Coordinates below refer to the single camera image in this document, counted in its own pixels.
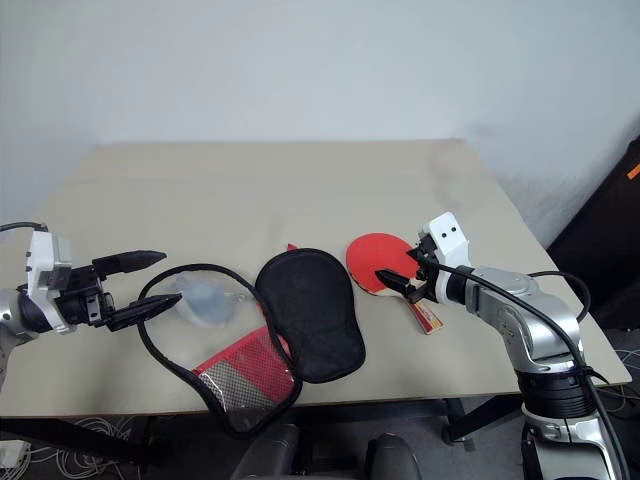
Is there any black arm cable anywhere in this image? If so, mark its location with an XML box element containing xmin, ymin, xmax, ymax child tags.
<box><xmin>0</xmin><ymin>221</ymin><xmax>51</xmax><ymax>234</ymax></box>
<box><xmin>435</xmin><ymin>264</ymin><xmax>632</xmax><ymax>480</ymax></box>

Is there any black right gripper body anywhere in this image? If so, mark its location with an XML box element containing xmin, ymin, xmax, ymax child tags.
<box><xmin>406</xmin><ymin>233</ymin><xmax>442</xmax><ymax>305</ymax></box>

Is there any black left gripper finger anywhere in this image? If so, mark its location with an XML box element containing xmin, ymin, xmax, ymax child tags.
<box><xmin>92</xmin><ymin>249</ymin><xmax>168</xmax><ymax>280</ymax></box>
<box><xmin>106</xmin><ymin>293</ymin><xmax>183</xmax><ymax>333</ymax></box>

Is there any red black paddle case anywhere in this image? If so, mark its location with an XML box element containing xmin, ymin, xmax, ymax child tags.
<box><xmin>136</xmin><ymin>243</ymin><xmax>368</xmax><ymax>442</ymax></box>

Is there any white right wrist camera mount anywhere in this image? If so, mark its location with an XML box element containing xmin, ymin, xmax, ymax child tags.
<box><xmin>417</xmin><ymin>211</ymin><xmax>472</xmax><ymax>304</ymax></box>

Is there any black table leg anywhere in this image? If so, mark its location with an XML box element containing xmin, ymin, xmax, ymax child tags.
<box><xmin>439</xmin><ymin>395</ymin><xmax>527</xmax><ymax>447</ymax></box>
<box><xmin>0</xmin><ymin>415</ymin><xmax>169</xmax><ymax>467</ymax></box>

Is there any white floor cables bundle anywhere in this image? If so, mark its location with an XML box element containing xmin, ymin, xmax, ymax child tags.
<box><xmin>594</xmin><ymin>327</ymin><xmax>640</xmax><ymax>422</ymax></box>
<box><xmin>22</xmin><ymin>413</ymin><xmax>154</xmax><ymax>480</ymax></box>

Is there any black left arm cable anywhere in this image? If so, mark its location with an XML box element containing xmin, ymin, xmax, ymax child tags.
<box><xmin>0</xmin><ymin>221</ymin><xmax>51</xmax><ymax>234</ymax></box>

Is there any red table tennis paddle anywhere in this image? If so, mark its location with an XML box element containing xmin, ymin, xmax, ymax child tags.
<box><xmin>345</xmin><ymin>230</ymin><xmax>445</xmax><ymax>336</ymax></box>

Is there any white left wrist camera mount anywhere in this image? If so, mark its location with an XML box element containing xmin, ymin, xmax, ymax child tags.
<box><xmin>23</xmin><ymin>228</ymin><xmax>75</xmax><ymax>335</ymax></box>

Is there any dark rounded shape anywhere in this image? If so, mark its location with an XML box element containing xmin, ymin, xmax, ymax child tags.
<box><xmin>231</xmin><ymin>422</ymin><xmax>302</xmax><ymax>480</ymax></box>
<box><xmin>366</xmin><ymin>432</ymin><xmax>427</xmax><ymax>480</ymax></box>

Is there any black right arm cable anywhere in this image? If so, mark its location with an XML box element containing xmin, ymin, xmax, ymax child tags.
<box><xmin>435</xmin><ymin>264</ymin><xmax>632</xmax><ymax>480</ymax></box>

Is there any black cabinet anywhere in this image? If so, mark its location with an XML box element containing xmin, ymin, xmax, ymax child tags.
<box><xmin>546</xmin><ymin>132</ymin><xmax>640</xmax><ymax>332</ymax></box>

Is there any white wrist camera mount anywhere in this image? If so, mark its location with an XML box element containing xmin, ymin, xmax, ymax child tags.
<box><xmin>23</xmin><ymin>228</ymin><xmax>75</xmax><ymax>335</ymax></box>
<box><xmin>417</xmin><ymin>211</ymin><xmax>472</xmax><ymax>304</ymax></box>

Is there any white plug box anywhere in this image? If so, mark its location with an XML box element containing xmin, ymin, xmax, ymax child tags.
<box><xmin>0</xmin><ymin>441</ymin><xmax>30</xmax><ymax>470</ymax></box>

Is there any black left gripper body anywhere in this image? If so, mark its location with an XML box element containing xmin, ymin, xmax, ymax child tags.
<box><xmin>53</xmin><ymin>258</ymin><xmax>118</xmax><ymax>330</ymax></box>

